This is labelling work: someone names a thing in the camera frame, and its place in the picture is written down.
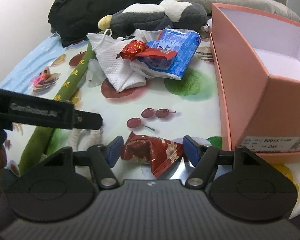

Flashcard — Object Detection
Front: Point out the green fabric massage stick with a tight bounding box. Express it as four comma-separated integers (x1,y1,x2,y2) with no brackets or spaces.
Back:
19,44,95,175

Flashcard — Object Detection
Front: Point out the dark red snack packet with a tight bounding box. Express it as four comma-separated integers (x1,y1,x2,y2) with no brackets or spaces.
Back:
121,132,184,178

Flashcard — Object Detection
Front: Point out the red foil candy wrapper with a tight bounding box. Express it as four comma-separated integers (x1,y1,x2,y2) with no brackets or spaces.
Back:
116,40,178,61

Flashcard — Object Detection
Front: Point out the printed food pattern mat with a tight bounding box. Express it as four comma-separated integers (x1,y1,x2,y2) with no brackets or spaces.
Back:
5,35,226,175

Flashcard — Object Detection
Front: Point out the light blue bedsheet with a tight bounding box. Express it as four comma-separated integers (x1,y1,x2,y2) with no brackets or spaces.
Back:
0,34,65,94

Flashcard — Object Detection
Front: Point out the white plastic bag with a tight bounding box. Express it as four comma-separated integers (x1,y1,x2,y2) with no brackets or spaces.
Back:
85,59,106,87

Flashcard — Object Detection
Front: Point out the white paper towel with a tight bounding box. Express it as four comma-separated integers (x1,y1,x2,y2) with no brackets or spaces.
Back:
87,29,147,93

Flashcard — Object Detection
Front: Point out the pink feather keychain toy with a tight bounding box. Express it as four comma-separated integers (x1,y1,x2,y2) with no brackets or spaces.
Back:
32,67,51,91

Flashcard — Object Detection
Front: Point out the grey penguin plush toy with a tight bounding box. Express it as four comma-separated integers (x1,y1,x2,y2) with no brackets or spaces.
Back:
98,0,208,37

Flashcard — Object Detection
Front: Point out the black jacket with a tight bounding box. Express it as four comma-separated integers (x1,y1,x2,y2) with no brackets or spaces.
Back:
47,0,162,47

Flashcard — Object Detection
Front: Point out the pink cardboard box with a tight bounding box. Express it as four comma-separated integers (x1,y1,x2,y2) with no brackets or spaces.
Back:
210,3,300,164

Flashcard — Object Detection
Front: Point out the blue snack packet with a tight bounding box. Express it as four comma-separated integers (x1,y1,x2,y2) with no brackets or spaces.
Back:
130,29,202,80

